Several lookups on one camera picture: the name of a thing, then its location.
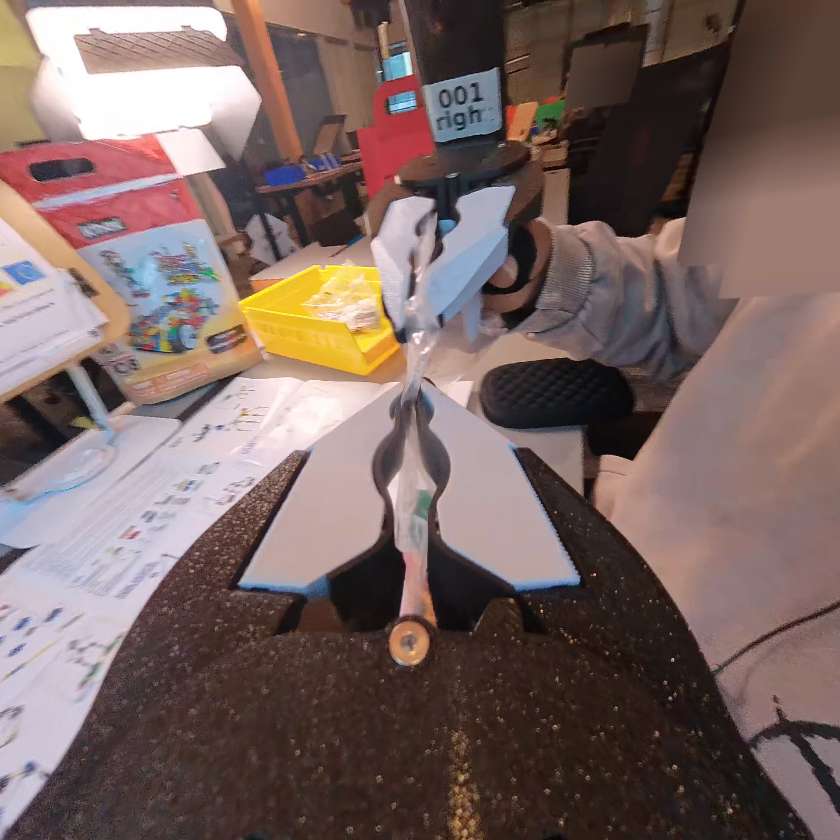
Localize folded instruction sheet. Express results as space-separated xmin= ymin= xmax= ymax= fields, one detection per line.
xmin=0 ymin=377 xmax=475 ymax=815

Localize white document stand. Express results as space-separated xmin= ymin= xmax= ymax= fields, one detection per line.
xmin=0 ymin=180 xmax=183 ymax=549

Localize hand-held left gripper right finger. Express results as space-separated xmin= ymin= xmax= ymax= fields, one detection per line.
xmin=417 ymin=384 xmax=583 ymax=590

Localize person's right forearm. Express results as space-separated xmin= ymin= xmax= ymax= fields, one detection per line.
xmin=505 ymin=217 xmax=742 ymax=383

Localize yellow plastic bin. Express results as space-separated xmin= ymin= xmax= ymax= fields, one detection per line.
xmin=238 ymin=264 xmax=403 ymax=376

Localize colourful toy kit box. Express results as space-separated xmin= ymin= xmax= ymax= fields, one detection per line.
xmin=0 ymin=7 xmax=266 ymax=406

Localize printed paper sheet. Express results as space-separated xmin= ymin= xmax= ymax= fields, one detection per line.
xmin=0 ymin=217 xmax=111 ymax=398

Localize person's right hand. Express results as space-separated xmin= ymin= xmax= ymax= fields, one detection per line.
xmin=484 ymin=218 xmax=557 ymax=295

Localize clear packets of small parts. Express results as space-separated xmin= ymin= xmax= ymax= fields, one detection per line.
xmin=301 ymin=261 xmax=385 ymax=332

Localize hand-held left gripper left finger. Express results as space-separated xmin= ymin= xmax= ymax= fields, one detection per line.
xmin=238 ymin=392 xmax=416 ymax=599

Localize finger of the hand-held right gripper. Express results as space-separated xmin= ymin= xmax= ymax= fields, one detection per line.
xmin=369 ymin=196 xmax=439 ymax=343
xmin=420 ymin=185 xmax=519 ymax=342

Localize wooden pillar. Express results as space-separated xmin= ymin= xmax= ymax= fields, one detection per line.
xmin=230 ymin=0 xmax=304 ymax=165

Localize clear plastic bag of toy pieces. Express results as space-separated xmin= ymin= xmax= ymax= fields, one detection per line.
xmin=392 ymin=217 xmax=503 ymax=621

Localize black chair armrest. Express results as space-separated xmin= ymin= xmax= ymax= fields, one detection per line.
xmin=479 ymin=357 xmax=636 ymax=432

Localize red cardboard box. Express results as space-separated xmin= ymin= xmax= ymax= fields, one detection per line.
xmin=356 ymin=74 xmax=439 ymax=199

